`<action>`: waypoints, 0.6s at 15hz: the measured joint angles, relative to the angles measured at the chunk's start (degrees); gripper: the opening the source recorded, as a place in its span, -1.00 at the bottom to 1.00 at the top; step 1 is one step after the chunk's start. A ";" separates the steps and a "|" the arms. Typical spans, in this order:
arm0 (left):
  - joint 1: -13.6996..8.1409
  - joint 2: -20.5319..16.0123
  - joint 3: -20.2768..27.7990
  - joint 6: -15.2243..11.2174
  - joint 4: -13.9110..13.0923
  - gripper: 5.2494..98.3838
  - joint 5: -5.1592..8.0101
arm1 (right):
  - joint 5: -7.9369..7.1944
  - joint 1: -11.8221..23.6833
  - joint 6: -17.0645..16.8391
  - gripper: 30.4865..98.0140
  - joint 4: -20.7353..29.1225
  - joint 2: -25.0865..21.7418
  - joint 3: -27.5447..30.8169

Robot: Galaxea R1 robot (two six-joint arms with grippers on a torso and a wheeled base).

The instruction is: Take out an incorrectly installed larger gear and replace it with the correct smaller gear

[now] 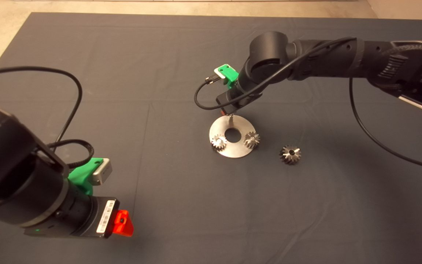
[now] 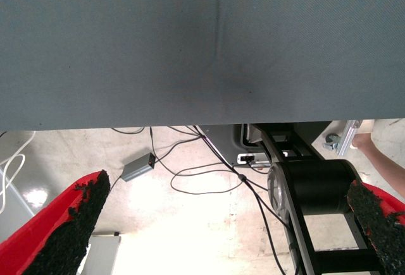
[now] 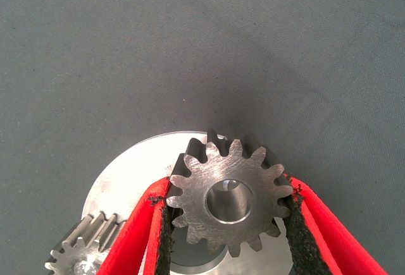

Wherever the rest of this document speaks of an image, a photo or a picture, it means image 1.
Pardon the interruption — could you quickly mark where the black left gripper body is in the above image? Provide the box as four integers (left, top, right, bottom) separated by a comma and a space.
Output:
22, 185, 120, 238

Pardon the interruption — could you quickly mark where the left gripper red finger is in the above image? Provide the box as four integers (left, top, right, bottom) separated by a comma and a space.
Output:
110, 209, 134, 237

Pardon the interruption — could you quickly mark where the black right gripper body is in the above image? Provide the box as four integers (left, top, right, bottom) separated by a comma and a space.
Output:
216, 82, 263, 115

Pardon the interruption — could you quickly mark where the large steel gear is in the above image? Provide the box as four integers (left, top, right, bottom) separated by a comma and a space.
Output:
279, 144, 302, 165

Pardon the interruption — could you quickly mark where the small shiny steel gear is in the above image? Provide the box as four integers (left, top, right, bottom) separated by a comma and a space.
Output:
211, 134, 228, 151
244, 131, 261, 149

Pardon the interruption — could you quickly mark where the round metal plate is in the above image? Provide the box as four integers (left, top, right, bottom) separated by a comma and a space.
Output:
209, 114, 257, 159

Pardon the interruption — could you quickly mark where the dark grey table cloth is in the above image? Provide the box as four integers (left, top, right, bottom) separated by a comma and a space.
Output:
0, 12, 422, 264

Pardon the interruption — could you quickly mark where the right green camera mount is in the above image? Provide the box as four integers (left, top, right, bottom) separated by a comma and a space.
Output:
220, 64, 239, 88

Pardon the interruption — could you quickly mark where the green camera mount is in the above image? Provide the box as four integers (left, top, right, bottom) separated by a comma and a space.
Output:
67, 157, 104, 195
220, 64, 239, 88

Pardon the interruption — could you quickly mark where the left green camera mount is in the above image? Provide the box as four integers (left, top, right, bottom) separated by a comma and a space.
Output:
67, 157, 104, 195

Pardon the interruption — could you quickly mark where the left silver camera box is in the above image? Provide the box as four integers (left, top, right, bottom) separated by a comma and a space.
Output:
89, 158, 112, 186

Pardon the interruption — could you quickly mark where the left arm braided black cable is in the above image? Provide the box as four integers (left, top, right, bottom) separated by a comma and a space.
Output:
46, 138, 94, 168

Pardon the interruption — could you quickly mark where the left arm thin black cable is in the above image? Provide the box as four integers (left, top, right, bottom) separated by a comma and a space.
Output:
0, 65, 83, 143

